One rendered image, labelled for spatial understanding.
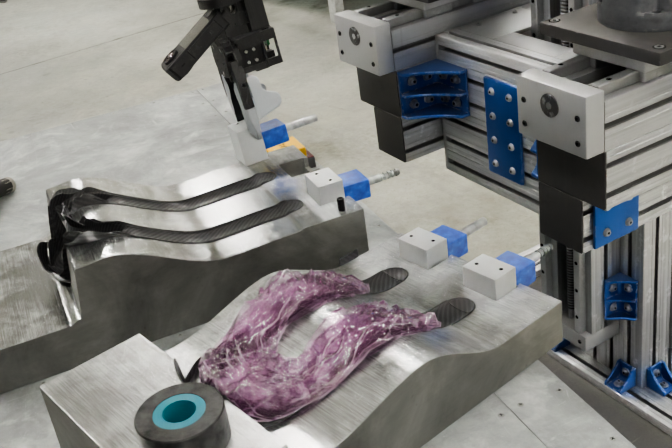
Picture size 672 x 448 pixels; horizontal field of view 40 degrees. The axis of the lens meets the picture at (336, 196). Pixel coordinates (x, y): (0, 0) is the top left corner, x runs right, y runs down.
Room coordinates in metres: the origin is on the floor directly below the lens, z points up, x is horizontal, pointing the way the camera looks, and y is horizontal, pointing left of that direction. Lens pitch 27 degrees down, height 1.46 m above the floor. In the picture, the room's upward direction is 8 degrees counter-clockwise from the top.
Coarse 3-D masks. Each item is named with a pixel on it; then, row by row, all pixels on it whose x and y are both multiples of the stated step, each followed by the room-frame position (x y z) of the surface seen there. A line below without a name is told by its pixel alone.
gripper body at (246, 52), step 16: (208, 0) 1.27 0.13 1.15; (224, 0) 1.27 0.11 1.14; (240, 0) 1.28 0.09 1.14; (256, 0) 1.30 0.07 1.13; (224, 16) 1.28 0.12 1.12; (240, 16) 1.30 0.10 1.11; (256, 16) 1.30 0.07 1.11; (224, 32) 1.28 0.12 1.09; (240, 32) 1.29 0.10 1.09; (256, 32) 1.28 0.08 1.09; (272, 32) 1.28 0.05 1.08; (224, 48) 1.26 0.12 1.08; (240, 48) 1.27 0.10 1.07; (256, 48) 1.28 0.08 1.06; (224, 64) 1.27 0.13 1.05; (240, 64) 1.26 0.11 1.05; (256, 64) 1.28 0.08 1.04; (272, 64) 1.28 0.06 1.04
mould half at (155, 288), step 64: (128, 192) 1.20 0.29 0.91; (192, 192) 1.22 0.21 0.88; (256, 192) 1.19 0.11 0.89; (0, 256) 1.16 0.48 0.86; (128, 256) 0.98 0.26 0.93; (192, 256) 1.02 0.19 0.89; (256, 256) 1.03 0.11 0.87; (320, 256) 1.06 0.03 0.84; (0, 320) 0.99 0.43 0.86; (64, 320) 0.97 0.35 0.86; (128, 320) 0.97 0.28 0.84; (192, 320) 1.00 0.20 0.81; (0, 384) 0.92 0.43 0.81
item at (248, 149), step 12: (276, 120) 1.31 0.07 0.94; (300, 120) 1.31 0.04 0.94; (312, 120) 1.31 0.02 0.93; (240, 132) 1.26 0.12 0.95; (264, 132) 1.27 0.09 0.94; (276, 132) 1.28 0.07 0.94; (240, 144) 1.25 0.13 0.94; (252, 144) 1.26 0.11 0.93; (264, 144) 1.26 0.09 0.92; (276, 144) 1.27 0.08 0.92; (240, 156) 1.27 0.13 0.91; (252, 156) 1.25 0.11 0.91; (264, 156) 1.26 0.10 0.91
